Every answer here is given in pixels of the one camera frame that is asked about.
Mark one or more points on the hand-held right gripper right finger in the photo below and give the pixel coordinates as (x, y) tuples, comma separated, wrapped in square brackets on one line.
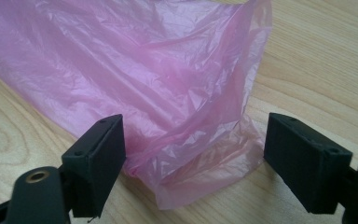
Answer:
[(304, 168)]

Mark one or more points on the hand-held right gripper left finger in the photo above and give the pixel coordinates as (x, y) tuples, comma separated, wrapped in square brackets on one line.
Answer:
[(96, 161)]

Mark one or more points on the pink plastic bag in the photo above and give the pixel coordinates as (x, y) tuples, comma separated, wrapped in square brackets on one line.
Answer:
[(136, 77)]

